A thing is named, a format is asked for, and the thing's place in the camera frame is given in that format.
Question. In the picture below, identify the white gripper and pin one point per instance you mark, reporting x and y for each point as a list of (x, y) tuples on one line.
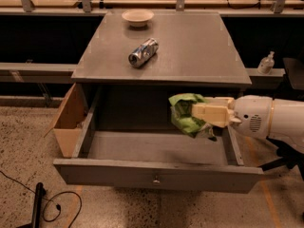
[(252, 115)]

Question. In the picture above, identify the green rice chip bag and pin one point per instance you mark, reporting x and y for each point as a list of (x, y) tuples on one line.
[(182, 118)]

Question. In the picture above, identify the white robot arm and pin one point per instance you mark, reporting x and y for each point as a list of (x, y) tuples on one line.
[(287, 123)]

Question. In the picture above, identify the metal drawer knob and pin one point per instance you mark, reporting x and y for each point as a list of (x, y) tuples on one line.
[(156, 180)]

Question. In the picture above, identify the open grey top drawer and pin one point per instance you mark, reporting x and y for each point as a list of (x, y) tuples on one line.
[(133, 158)]

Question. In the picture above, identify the clear sanitizer pump bottle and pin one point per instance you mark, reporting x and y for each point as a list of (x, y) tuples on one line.
[(266, 64)]

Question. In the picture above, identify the grey cabinet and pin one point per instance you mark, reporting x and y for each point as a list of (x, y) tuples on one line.
[(196, 54)]

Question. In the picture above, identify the black office chair base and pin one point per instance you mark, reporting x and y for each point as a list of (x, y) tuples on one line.
[(286, 156)]

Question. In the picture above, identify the crushed silver soda can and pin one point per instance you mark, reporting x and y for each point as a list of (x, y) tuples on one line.
[(143, 52)]

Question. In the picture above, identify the white ceramic bowl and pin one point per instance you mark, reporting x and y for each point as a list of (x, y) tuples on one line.
[(138, 18)]

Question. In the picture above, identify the open cardboard box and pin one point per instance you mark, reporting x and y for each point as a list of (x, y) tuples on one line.
[(68, 121)]

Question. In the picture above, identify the black pole on floor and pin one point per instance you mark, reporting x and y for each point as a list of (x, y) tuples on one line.
[(36, 211)]

